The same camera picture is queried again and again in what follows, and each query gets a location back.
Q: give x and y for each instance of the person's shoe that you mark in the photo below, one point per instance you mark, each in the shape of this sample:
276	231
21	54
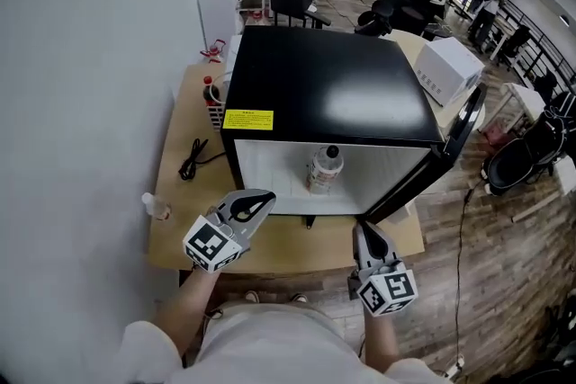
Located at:
299	297
252	296

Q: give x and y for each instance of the person's left shoe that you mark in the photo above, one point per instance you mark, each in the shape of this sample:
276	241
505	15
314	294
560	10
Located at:
252	296

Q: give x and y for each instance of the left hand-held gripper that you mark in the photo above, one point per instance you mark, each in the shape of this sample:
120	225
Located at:
211	243

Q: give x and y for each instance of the person's left forearm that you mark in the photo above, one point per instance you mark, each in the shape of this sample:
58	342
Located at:
189	306

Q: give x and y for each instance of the clear drink bottle red label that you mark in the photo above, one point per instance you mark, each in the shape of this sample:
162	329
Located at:
325	170

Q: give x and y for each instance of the black armchair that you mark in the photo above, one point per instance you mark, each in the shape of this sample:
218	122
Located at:
292	0

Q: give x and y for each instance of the small clear plastic bottle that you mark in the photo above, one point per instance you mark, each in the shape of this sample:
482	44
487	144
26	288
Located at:
158	208

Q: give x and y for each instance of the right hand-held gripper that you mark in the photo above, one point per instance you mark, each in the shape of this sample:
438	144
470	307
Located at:
389	290

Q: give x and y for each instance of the dark cola bottle red cap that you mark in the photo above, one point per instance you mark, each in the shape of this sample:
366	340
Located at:
210	92

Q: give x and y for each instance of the white microwave oven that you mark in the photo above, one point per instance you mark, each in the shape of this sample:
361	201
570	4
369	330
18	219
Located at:
443	67

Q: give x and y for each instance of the person's right shoe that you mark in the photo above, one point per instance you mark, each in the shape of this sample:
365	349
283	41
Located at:
299	297

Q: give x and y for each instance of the black mini fridge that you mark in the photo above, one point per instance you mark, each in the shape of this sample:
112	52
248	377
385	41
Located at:
324	72

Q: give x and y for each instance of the person's right forearm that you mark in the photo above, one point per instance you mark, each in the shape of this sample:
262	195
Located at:
380	342

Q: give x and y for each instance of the white side table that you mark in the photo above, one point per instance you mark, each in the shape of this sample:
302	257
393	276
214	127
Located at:
524	96

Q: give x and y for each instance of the white water dispenser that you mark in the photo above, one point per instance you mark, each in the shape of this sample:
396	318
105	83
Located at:
218	15

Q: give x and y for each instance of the black office chair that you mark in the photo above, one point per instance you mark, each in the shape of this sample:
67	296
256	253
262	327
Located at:
400	6

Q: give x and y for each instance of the black metal shelf rack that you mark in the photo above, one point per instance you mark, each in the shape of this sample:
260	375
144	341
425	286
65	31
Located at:
535	40

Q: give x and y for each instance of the person's white clothing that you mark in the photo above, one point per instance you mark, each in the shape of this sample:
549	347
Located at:
274	346

